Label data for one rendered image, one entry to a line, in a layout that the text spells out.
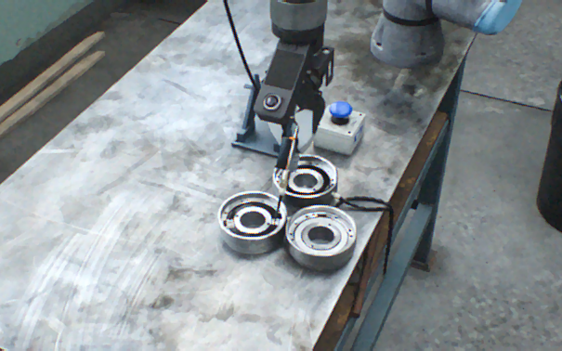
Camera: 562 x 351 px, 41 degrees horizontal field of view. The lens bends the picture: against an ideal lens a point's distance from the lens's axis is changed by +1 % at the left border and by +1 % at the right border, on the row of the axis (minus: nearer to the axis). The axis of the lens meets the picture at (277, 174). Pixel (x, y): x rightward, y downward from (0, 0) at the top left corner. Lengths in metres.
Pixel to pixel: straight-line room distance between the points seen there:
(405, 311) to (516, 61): 1.41
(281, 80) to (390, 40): 0.59
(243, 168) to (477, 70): 1.93
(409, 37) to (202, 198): 0.56
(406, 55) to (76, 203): 0.71
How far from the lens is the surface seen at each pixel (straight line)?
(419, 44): 1.52
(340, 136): 1.27
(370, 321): 1.75
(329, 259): 1.07
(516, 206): 2.47
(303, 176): 1.21
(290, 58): 0.98
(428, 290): 2.16
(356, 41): 1.61
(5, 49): 3.00
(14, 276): 1.15
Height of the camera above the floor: 1.61
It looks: 41 degrees down
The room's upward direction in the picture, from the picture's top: 1 degrees counter-clockwise
